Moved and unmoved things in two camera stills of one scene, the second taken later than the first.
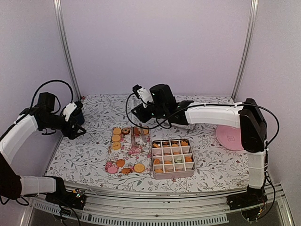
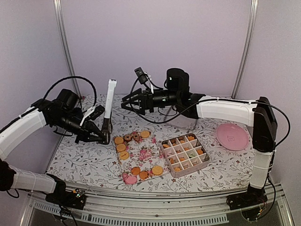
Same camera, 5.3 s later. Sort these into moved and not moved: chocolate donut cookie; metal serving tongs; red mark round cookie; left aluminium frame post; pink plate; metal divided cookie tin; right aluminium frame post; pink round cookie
Moved: metal serving tongs; chocolate donut cookie; pink round cookie; red mark round cookie; metal divided cookie tin
Not moved: pink plate; right aluminium frame post; left aluminium frame post
